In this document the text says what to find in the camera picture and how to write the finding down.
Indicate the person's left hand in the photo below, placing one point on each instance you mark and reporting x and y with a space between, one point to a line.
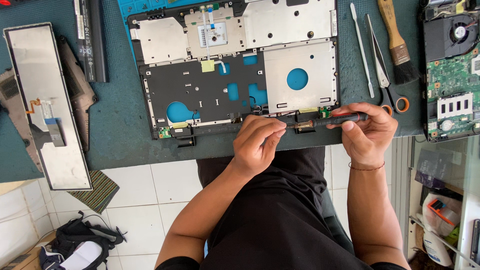
249 150

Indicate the person's right hand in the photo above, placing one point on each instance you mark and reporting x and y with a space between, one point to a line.
371 135

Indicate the black red screwdriver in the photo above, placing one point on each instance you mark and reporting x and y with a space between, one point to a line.
337 120

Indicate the disassembled black laptop chassis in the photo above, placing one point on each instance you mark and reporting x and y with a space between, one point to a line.
210 90

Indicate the person's black clothing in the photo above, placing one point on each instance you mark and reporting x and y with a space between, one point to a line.
277 217

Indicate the small green circuit board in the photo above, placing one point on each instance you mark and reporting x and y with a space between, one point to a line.
164 132

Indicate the metal spudger tool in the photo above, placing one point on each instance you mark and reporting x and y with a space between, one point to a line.
362 48

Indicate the yellow tape piece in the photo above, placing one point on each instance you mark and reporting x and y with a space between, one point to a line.
207 66

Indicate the dark green chair seat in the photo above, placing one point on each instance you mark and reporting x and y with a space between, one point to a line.
337 225

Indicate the glass display cabinet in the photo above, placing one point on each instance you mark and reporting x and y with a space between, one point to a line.
442 202

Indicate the green laptop motherboard with fan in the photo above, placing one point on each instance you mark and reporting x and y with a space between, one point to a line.
450 75

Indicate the teal table mat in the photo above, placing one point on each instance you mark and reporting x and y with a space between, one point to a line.
116 120

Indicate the striped woven cloth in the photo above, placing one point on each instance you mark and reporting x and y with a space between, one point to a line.
97 191

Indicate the brown laptop cover panel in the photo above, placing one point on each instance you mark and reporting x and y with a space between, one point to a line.
77 93

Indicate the black backpack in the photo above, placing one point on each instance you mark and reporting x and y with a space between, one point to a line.
80 240

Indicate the black laptop battery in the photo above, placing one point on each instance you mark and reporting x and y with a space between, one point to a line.
90 37

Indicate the upturned silver laptop keyboard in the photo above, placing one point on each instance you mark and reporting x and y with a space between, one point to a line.
45 105

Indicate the cardboard box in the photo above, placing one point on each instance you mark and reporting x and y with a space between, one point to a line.
22 257

